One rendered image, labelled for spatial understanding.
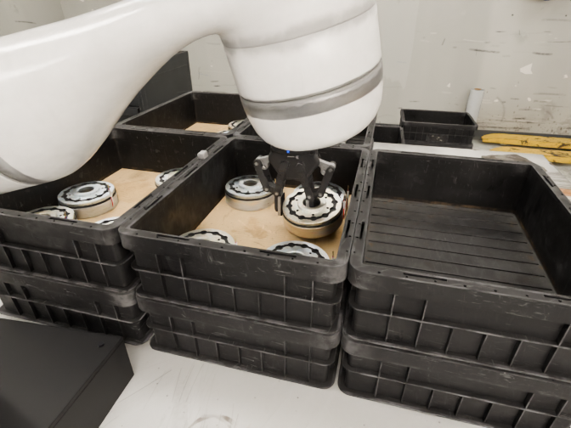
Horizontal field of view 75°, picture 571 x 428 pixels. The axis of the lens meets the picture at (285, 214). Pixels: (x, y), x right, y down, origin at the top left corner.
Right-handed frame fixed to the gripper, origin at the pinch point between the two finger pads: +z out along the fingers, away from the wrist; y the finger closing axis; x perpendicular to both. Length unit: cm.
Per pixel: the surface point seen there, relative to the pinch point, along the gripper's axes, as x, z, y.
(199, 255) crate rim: -22.1, -4.4, -6.6
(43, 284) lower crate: -22.3, 5.6, -34.0
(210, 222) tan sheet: -2.1, 4.3, -15.6
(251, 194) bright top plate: 5.6, 1.6, -10.1
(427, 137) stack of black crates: 162, 40, 38
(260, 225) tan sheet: -0.5, 4.5, -6.3
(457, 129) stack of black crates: 163, 34, 52
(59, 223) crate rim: -22.1, -6.1, -26.7
